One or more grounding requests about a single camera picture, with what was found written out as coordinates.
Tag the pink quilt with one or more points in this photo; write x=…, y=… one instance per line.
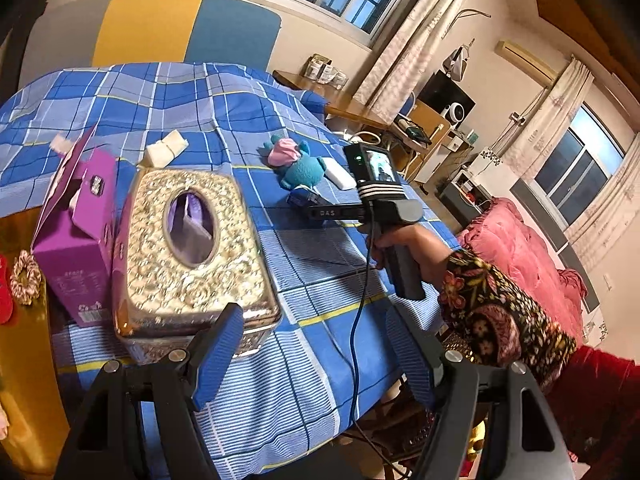
x=520, y=255

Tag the large sliding window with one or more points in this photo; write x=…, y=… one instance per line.
x=575, y=170

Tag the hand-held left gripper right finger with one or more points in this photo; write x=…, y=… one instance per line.
x=415, y=365

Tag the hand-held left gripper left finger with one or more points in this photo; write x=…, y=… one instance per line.
x=220, y=355

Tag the grey yellow blue headboard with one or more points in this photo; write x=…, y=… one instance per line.
x=145, y=25

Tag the striped hair scrunchie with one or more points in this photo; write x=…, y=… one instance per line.
x=25, y=280

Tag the wall air conditioner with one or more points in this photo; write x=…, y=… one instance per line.
x=525, y=57

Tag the small white carton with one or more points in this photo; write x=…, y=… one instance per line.
x=327, y=72
x=314, y=66
x=340, y=78

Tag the gold metal tissue box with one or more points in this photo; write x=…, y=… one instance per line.
x=165, y=290

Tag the beige patterned curtain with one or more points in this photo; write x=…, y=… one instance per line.
x=550, y=110
x=415, y=35

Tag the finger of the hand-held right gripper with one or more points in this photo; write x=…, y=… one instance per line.
x=335, y=212

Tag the person's red garment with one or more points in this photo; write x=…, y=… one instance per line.
x=600, y=410

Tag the teal and pink plush toy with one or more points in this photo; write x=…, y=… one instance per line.
x=300, y=167

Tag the white cabinet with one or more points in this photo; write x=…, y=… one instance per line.
x=480, y=170

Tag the white rectangular bar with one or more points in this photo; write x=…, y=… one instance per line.
x=339, y=174

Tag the person's right forearm floral sleeve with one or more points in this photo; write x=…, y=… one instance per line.
x=490, y=310

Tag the white small fan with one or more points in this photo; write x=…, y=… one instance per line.
x=455, y=112

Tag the red flat object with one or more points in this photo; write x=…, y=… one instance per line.
x=4, y=290

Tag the person's right hand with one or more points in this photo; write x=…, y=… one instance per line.
x=430, y=255

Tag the blue plaid bedsheet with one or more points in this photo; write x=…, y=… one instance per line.
x=310, y=270

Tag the wooden desk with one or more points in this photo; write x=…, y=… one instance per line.
x=350, y=110

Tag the white tissue piece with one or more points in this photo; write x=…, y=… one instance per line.
x=61, y=142

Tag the purple cardboard box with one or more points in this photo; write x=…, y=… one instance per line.
x=70, y=250

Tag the white folded tissue stack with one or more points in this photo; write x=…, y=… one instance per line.
x=165, y=149

